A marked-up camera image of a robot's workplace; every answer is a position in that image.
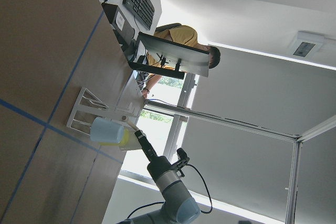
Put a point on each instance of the person in yellow shirt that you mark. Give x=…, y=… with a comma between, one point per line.
x=181, y=34

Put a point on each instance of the black keyboard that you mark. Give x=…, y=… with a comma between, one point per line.
x=143, y=10

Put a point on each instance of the pale green cup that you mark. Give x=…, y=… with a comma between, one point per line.
x=129, y=141

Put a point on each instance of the white wire cup rack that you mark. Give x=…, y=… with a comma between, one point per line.
x=87, y=107

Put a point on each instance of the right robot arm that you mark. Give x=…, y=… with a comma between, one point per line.
x=179, y=205

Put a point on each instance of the aluminium frame post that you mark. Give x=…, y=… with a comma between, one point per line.
x=301, y=138

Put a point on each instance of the black computer monitor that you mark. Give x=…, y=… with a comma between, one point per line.
x=177, y=59

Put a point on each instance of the black box with label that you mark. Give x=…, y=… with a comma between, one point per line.
x=122, y=29

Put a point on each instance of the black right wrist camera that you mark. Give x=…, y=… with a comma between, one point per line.
x=182, y=161

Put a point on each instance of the light blue cup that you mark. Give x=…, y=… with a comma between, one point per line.
x=103, y=129

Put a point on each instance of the yellow cup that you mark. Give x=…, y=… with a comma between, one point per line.
x=119, y=141

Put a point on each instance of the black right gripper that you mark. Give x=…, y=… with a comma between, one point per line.
x=158, y=165

